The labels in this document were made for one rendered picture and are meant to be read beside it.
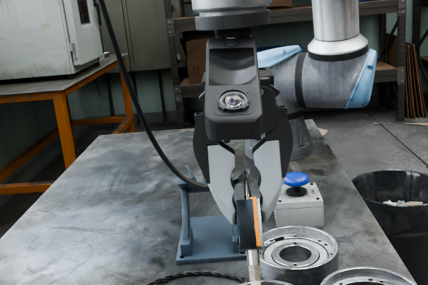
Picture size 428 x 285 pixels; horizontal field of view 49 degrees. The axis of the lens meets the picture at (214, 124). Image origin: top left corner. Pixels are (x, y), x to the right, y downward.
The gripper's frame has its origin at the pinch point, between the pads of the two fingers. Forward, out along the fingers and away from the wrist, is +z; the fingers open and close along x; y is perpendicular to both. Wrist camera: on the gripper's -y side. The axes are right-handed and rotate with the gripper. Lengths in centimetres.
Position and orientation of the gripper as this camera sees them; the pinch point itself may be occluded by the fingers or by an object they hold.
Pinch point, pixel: (248, 214)
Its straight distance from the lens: 48.9
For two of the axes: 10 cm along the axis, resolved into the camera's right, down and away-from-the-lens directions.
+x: -10.0, 0.8, 0.4
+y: 0.2, -2.7, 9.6
